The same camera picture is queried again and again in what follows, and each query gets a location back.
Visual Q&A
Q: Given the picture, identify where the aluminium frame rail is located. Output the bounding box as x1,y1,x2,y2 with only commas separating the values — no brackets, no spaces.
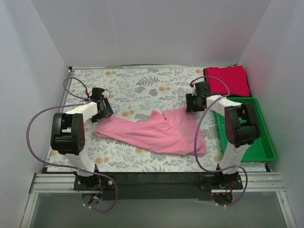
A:
21,172,297,228

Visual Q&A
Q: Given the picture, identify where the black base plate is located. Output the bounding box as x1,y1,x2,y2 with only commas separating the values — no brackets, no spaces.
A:
73,171,245,201

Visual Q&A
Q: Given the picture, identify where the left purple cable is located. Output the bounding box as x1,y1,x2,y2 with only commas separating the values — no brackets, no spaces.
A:
26,77,119,213

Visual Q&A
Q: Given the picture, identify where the green plastic tray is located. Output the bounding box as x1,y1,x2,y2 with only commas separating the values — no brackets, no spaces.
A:
215,97,277,162

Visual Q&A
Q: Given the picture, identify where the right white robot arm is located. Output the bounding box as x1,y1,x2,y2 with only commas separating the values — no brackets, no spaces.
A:
186,80,261,190

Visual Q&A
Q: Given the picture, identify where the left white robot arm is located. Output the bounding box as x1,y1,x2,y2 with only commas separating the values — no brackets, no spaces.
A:
50,87,114,190

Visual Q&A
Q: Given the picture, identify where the folded red t shirt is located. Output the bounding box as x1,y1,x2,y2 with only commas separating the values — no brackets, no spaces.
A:
204,66,251,97

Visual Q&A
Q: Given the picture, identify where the pink t shirt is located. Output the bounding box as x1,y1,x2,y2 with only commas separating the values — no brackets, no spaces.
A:
95,107,198,156

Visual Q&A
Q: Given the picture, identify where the floral patterned table mat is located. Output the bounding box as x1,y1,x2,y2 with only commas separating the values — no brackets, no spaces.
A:
47,67,240,173

